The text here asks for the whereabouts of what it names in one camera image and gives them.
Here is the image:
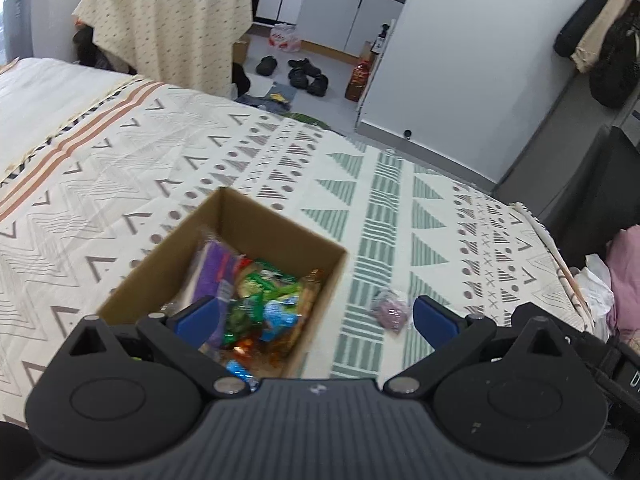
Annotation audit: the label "orange cracker pack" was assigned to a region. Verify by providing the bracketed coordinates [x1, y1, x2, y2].
[295, 270, 323, 342]

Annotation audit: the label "black spray bottle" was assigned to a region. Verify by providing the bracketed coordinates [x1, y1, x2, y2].
[372, 22, 392, 56]

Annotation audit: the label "white cabinet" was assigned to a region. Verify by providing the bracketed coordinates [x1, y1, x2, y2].
[295, 0, 406, 58]

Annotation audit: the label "beige hanging garment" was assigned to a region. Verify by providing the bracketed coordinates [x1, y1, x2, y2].
[572, 0, 640, 73]

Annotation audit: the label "blue green candy packet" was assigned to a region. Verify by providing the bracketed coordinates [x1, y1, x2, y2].
[225, 359, 261, 391]

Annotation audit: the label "blue jeans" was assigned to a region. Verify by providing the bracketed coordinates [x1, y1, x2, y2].
[235, 80, 296, 113]

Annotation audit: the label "patterned bedspread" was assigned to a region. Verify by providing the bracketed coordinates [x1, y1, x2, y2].
[0, 57, 596, 426]

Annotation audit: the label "white radiator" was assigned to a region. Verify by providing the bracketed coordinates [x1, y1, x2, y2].
[0, 0, 33, 63]

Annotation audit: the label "dark hanging garment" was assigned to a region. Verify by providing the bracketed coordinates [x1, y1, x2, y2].
[587, 7, 640, 108]

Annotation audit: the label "black chair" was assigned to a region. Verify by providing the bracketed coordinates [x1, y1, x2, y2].
[492, 77, 640, 271]

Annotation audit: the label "brown cardboard box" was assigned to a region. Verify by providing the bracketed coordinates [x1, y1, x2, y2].
[97, 187, 349, 381]

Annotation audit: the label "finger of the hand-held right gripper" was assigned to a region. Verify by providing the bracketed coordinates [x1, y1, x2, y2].
[510, 302, 583, 346]

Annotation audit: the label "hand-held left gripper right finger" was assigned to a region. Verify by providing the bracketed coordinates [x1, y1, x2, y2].
[382, 295, 576, 396]

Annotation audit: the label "green snack packet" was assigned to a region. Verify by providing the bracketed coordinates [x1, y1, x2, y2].
[247, 259, 301, 301]

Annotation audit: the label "clear purple cake packet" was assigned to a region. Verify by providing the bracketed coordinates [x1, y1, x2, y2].
[370, 287, 411, 333]

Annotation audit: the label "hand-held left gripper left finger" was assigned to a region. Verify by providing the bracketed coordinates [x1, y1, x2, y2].
[65, 295, 251, 398]

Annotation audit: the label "purple biscuit pack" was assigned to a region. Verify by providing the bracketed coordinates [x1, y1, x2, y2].
[192, 240, 241, 348]

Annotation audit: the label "table with cream cloth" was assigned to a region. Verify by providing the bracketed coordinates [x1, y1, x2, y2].
[72, 0, 256, 98]

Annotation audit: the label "dark red bottle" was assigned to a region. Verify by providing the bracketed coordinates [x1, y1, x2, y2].
[345, 60, 373, 102]

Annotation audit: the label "dark bag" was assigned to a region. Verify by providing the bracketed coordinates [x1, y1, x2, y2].
[72, 25, 136, 73]

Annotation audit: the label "small cardboard box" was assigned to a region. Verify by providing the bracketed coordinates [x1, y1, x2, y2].
[232, 35, 253, 66]

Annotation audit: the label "red white plastic bag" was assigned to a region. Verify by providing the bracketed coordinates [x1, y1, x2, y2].
[270, 24, 303, 54]

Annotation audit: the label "blue snack packet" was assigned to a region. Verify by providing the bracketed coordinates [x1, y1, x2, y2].
[262, 300, 303, 341]

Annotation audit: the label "pink clothes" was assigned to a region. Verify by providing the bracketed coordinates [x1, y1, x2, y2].
[605, 225, 640, 341]

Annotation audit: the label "black hanging jacket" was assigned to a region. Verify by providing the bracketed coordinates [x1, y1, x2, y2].
[552, 0, 631, 58]

